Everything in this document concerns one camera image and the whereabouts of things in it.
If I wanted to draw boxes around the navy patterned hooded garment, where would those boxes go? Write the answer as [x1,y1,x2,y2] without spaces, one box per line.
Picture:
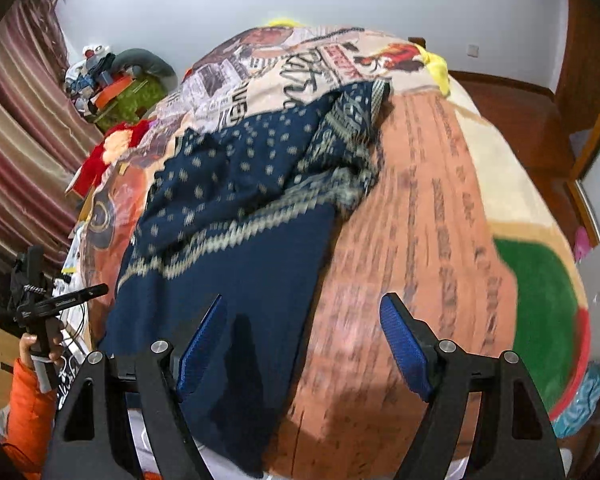
[100,79,390,477]

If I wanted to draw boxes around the yellow plush pillow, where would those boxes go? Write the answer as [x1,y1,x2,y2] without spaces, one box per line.
[266,18,450,96]

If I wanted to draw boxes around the red plush toy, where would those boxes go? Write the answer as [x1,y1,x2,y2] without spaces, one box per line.
[66,119,150,197]

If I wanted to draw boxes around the orange jacket sleeve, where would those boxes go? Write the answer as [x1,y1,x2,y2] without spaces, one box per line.
[2,359,57,479]

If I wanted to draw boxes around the green bag clutter pile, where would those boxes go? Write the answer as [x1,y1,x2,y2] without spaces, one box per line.
[64,44,178,132]

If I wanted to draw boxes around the striped red curtain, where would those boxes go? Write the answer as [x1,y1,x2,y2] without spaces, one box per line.
[0,0,102,266]

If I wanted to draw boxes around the left hand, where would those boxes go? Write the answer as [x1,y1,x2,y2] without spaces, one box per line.
[19,318,64,370]

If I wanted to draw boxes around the printed beige orange bedspread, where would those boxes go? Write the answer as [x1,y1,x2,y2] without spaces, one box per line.
[81,26,590,479]

